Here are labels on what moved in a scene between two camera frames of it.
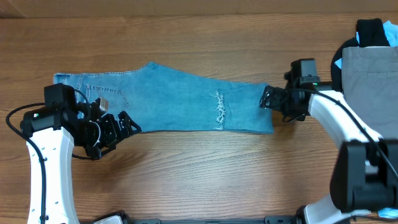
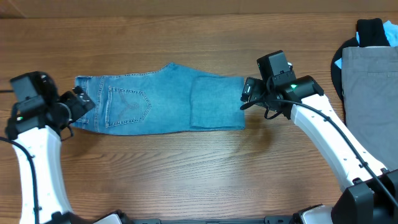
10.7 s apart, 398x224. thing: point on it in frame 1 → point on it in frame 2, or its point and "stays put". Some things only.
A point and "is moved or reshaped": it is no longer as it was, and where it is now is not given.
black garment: [371, 33] stays put
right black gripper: [277, 94] → [258, 88]
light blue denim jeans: [160, 99] is moved or reshaped
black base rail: [286, 219] stays put
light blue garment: [391, 31] stays put
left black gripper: [113, 134] → [78, 109]
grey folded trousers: [369, 78] stays put
